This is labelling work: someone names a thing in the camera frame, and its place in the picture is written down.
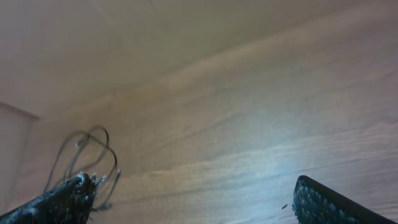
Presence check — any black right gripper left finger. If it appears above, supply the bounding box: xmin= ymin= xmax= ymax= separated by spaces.
xmin=1 ymin=173 xmax=98 ymax=224

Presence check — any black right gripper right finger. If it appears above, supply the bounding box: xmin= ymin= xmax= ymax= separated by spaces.
xmin=292 ymin=175 xmax=395 ymax=224

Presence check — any side cardboard panel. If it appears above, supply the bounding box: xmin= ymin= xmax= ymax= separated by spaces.
xmin=1 ymin=102 xmax=40 ymax=213

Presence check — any brown cardboard panel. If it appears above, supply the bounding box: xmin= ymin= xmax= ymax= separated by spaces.
xmin=1 ymin=0 xmax=397 ymax=116

